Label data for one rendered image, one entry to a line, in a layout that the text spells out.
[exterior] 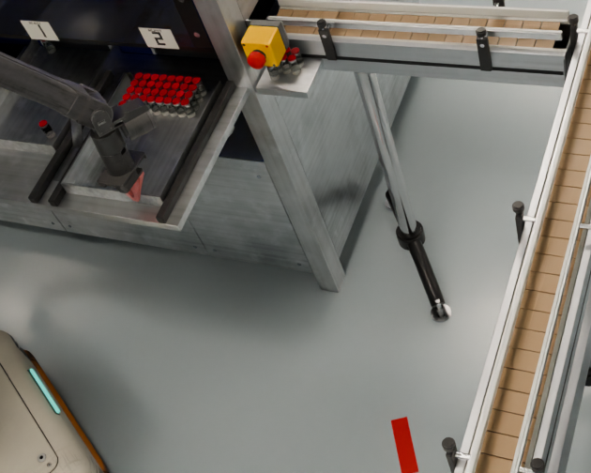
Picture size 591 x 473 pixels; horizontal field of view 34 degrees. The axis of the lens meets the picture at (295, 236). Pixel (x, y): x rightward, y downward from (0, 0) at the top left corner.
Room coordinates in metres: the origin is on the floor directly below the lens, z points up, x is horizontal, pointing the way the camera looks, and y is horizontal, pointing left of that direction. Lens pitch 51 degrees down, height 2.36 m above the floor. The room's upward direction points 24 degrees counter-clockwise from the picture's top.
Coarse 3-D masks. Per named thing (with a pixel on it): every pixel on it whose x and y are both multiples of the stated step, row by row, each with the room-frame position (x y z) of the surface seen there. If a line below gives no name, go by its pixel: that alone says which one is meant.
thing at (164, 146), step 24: (120, 96) 1.82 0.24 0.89; (216, 96) 1.67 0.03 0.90; (168, 120) 1.68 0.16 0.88; (192, 120) 1.65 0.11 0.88; (144, 144) 1.64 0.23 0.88; (168, 144) 1.61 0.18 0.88; (192, 144) 1.56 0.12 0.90; (72, 168) 1.64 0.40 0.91; (96, 168) 1.64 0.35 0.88; (144, 168) 1.57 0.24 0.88; (168, 168) 1.54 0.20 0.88; (72, 192) 1.59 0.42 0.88; (96, 192) 1.55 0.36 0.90; (120, 192) 1.50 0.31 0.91; (144, 192) 1.50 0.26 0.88
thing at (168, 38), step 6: (144, 30) 1.81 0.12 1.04; (150, 30) 1.80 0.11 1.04; (156, 30) 1.79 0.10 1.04; (162, 30) 1.78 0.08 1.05; (168, 30) 1.77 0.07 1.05; (144, 36) 1.82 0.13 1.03; (150, 36) 1.81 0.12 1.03; (156, 36) 1.80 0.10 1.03; (162, 36) 1.78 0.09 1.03; (168, 36) 1.77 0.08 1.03; (150, 42) 1.81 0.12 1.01; (156, 42) 1.80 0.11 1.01; (162, 42) 1.79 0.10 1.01; (168, 42) 1.78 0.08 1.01; (174, 42) 1.77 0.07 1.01; (168, 48) 1.79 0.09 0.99; (174, 48) 1.77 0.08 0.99
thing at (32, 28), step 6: (24, 24) 2.03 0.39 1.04; (30, 24) 2.02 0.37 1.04; (36, 24) 2.01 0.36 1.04; (42, 24) 2.00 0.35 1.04; (48, 24) 1.99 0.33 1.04; (30, 30) 2.03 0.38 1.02; (36, 30) 2.02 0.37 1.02; (48, 30) 1.99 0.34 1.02; (30, 36) 2.04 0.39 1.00; (36, 36) 2.03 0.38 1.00; (42, 36) 2.01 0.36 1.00; (48, 36) 2.00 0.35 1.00; (54, 36) 1.99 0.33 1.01
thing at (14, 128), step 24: (48, 72) 2.04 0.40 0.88; (72, 72) 1.99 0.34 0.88; (96, 72) 1.96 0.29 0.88; (0, 96) 2.00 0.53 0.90; (0, 120) 1.94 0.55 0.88; (24, 120) 1.90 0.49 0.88; (48, 120) 1.86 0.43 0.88; (0, 144) 1.84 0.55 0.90; (24, 144) 1.78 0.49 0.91; (48, 144) 1.78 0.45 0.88
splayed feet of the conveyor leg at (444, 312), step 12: (420, 228) 1.66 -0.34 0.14; (408, 240) 1.64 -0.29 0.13; (420, 240) 1.64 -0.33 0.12; (420, 252) 1.59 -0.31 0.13; (420, 264) 1.56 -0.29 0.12; (420, 276) 1.54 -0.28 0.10; (432, 276) 1.52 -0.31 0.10; (432, 288) 1.49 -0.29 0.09; (432, 300) 1.46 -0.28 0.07; (444, 300) 1.45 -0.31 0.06; (432, 312) 1.47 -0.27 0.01; (444, 312) 1.45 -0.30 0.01
